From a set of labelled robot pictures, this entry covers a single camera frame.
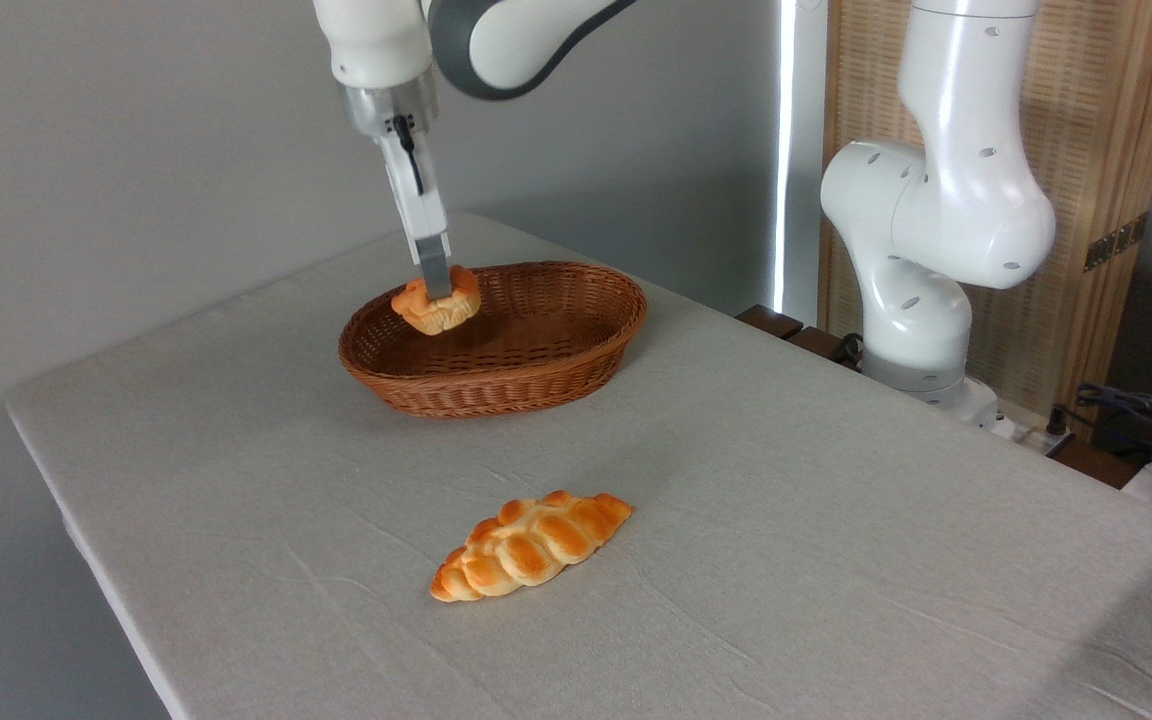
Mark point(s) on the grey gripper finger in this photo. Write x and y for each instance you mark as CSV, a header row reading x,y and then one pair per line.
x,y
435,270

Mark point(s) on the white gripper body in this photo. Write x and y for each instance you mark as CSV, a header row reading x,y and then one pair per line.
x,y
423,215

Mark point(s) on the round knotted bread roll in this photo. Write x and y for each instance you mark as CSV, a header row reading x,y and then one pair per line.
x,y
436,312

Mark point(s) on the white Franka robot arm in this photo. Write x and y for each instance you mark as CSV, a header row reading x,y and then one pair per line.
x,y
946,200

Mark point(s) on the brown wicker oval basket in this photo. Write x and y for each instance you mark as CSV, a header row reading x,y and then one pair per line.
x,y
546,380

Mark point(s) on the long braided bread loaf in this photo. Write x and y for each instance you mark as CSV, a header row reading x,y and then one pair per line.
x,y
526,545

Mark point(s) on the dark brown wooden block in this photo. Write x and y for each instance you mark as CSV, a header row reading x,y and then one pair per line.
x,y
772,321

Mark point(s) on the white tablecloth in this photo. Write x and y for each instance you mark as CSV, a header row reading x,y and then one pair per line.
x,y
786,560

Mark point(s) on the white power strip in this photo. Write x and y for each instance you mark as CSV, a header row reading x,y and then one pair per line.
x,y
1026,432

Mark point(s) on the wooden folding screen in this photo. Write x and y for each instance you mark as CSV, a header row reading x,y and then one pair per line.
x,y
1096,120

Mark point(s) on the metal screen hinge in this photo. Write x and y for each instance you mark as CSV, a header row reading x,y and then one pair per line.
x,y
1116,242

